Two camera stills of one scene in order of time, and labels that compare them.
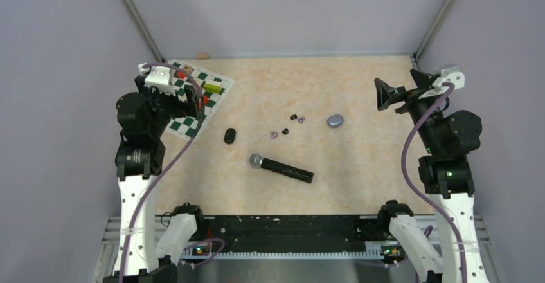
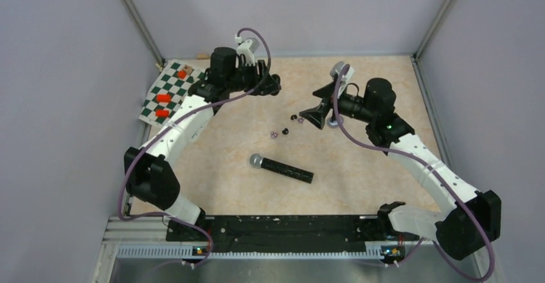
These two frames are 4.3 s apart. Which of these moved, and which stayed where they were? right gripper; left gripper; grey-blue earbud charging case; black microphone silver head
Moved: right gripper; left gripper
Stayed: grey-blue earbud charging case; black microphone silver head
